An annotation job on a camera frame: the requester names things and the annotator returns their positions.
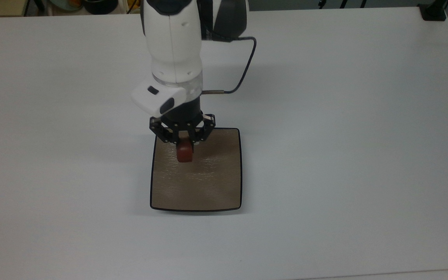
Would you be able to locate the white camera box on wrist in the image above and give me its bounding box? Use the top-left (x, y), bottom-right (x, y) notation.
top-left (131, 75), bottom-right (188, 117)

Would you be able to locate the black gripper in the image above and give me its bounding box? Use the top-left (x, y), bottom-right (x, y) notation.
top-left (149, 96), bottom-right (216, 144)

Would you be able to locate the square brown ceramic plate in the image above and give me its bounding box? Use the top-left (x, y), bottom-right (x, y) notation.
top-left (150, 127), bottom-right (243, 213)

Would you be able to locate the black round bowl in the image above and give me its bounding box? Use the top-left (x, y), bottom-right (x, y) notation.
top-left (83, 0), bottom-right (119, 15)

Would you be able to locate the small round reddish-brown food item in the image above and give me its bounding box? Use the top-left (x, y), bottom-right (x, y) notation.
top-left (176, 139), bottom-right (194, 163)

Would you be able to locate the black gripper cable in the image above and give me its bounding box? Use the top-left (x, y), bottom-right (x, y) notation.
top-left (201, 23), bottom-right (257, 95)

